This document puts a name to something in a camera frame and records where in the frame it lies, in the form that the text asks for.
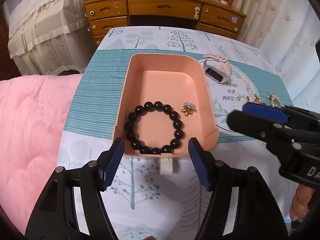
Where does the black bead bracelet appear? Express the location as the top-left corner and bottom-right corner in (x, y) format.
(124, 101), (185, 156)

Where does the pearl bracelet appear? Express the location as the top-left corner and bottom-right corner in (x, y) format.
(232, 93), (249, 111)

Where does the pink plastic tray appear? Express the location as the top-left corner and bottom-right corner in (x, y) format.
(113, 53), (219, 157)

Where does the right hand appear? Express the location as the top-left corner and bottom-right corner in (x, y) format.
(289, 184), (314, 221)

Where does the tree print bedsheet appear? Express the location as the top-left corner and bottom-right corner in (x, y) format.
(57, 27), (297, 239)

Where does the teal striped placemat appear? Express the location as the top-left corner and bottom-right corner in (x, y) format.
(60, 49), (292, 147)

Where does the small flower brooch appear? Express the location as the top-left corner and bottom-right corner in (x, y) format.
(181, 101), (196, 116)

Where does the pink quilt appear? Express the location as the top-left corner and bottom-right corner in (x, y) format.
(1, 74), (82, 233)

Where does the floral curtain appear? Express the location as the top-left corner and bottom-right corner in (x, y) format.
(231, 0), (319, 112)

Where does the white lace covered furniture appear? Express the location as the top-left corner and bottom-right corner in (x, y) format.
(3, 0), (95, 75)

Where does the wooden desk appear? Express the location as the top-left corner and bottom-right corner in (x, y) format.
(84, 0), (246, 43)

